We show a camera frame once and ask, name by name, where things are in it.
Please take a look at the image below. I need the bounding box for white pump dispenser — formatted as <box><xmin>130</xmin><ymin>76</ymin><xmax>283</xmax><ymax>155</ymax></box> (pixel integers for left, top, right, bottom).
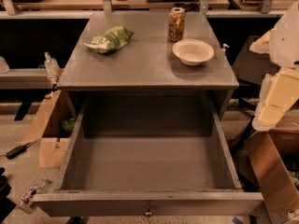
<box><xmin>221</xmin><ymin>43</ymin><xmax>230</xmax><ymax>54</ymax></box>

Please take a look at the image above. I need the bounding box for low grey shelf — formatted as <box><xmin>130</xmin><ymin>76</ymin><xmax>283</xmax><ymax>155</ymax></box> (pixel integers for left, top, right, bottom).
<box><xmin>0</xmin><ymin>68</ymin><xmax>52</xmax><ymax>90</ymax></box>

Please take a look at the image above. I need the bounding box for clear bottle on shelf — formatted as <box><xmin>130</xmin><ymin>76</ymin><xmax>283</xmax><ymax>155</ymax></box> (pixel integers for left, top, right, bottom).
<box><xmin>44</xmin><ymin>52</ymin><xmax>60</xmax><ymax>77</ymax></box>

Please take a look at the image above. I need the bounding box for cardboard box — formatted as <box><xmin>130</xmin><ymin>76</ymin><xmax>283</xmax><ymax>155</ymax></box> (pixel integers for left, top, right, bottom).
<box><xmin>245</xmin><ymin>116</ymin><xmax>299</xmax><ymax>224</ymax></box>
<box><xmin>21</xmin><ymin>91</ymin><xmax>72</xmax><ymax>168</ymax></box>

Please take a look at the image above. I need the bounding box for black power adapter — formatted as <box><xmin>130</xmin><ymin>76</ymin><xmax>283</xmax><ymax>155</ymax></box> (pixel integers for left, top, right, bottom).
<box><xmin>6</xmin><ymin>146</ymin><xmax>26</xmax><ymax>160</ymax></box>

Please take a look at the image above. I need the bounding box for open grey top drawer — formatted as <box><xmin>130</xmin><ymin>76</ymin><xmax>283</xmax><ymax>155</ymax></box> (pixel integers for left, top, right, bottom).
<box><xmin>34</xmin><ymin>92</ymin><xmax>263</xmax><ymax>217</ymax></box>

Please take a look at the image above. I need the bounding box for metal drawer knob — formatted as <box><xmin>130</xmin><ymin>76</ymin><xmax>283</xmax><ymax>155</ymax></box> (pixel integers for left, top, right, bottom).
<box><xmin>144</xmin><ymin>205</ymin><xmax>153</xmax><ymax>217</ymax></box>

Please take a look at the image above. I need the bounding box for right cardboard box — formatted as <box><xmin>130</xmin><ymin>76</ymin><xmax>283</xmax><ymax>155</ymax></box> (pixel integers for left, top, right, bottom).
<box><xmin>245</xmin><ymin>116</ymin><xmax>299</xmax><ymax>224</ymax></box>

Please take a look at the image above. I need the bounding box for grey cabinet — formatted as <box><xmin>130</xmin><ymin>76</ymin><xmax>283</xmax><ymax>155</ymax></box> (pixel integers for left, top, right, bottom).
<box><xmin>58</xmin><ymin>11</ymin><xmax>238</xmax><ymax>115</ymax></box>

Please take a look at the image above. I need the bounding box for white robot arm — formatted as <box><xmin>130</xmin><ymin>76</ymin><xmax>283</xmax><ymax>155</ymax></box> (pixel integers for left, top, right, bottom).
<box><xmin>249</xmin><ymin>2</ymin><xmax>299</xmax><ymax>131</ymax></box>

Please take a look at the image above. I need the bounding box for plastic bottle on floor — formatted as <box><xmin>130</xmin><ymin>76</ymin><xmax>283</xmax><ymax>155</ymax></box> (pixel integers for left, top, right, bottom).
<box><xmin>18</xmin><ymin>177</ymin><xmax>51</xmax><ymax>214</ymax></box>

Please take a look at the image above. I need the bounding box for green jalapeno chip bag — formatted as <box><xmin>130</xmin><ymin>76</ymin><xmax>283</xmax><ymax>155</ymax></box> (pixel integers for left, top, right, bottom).
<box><xmin>85</xmin><ymin>26</ymin><xmax>134</xmax><ymax>54</ymax></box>

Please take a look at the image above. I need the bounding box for left cardboard box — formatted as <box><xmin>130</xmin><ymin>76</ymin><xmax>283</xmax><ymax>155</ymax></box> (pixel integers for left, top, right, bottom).
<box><xmin>21</xmin><ymin>91</ymin><xmax>72</xmax><ymax>168</ymax></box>

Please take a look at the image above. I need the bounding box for patterned drink can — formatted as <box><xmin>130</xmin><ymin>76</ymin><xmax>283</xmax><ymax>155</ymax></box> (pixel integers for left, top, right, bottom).
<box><xmin>168</xmin><ymin>7</ymin><xmax>186</xmax><ymax>42</ymax></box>

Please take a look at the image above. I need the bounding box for white paper bowl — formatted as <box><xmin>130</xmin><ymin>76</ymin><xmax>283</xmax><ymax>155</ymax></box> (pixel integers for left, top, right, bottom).
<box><xmin>172</xmin><ymin>39</ymin><xmax>214</xmax><ymax>66</ymax></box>

